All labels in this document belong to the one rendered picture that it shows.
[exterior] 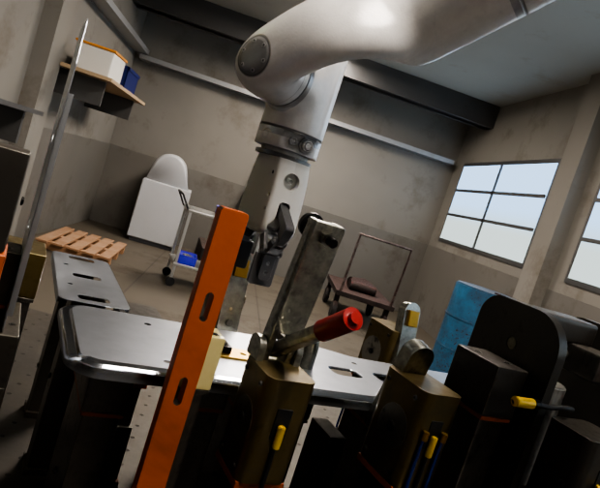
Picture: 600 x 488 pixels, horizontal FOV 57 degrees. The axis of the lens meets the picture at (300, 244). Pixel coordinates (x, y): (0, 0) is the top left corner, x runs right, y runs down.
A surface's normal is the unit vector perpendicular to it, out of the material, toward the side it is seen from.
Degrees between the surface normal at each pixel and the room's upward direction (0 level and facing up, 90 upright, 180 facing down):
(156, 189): 90
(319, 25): 82
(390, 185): 90
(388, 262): 90
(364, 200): 90
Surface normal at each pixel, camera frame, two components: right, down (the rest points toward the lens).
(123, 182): 0.11, 0.12
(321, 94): 0.71, 0.32
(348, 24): 0.11, -0.14
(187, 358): 0.42, 0.22
